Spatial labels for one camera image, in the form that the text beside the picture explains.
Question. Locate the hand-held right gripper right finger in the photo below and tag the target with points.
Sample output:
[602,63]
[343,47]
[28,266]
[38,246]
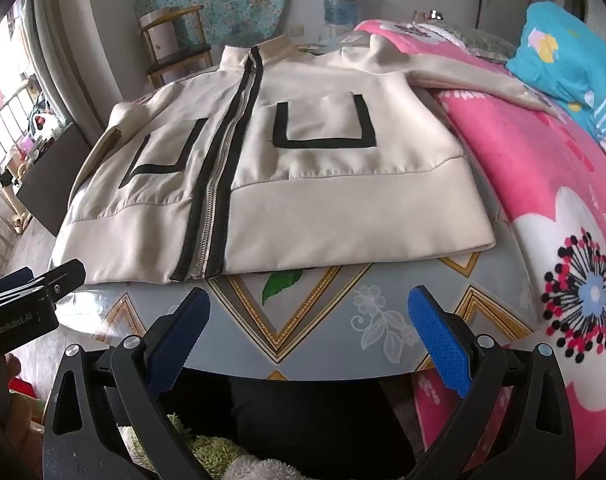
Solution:
[440,340]

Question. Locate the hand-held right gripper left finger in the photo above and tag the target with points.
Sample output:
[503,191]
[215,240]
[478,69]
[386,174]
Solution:
[178,340]

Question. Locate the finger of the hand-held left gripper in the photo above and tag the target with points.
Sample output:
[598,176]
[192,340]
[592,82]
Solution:
[14,277]
[65,274]

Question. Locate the cream jacket with black trim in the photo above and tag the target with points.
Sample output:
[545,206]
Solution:
[333,185]

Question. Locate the person's fuzzy green white robe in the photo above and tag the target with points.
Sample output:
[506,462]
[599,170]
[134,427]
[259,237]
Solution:
[198,455]

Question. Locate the blue patterned bed sheet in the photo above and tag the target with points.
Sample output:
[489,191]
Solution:
[323,320]

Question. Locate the person's black pants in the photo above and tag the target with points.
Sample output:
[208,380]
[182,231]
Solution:
[293,410]

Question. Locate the white balcony railing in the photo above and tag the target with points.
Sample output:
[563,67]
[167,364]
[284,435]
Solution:
[7,109]

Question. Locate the pink floral blanket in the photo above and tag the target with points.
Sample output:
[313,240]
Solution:
[508,170]

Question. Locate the grey curtain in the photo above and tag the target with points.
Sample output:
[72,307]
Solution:
[68,60]

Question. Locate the wooden chair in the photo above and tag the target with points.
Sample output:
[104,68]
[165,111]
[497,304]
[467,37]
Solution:
[178,57]

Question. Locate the white round bin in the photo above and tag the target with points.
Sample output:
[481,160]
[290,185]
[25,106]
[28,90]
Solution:
[158,40]

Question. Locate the grey-green lace-edged pillow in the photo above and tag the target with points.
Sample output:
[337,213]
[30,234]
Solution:
[478,40]

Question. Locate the blue cartoon pillow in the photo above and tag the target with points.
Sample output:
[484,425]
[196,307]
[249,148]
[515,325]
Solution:
[558,60]

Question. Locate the blue water bottle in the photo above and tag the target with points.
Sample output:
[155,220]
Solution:
[340,2]

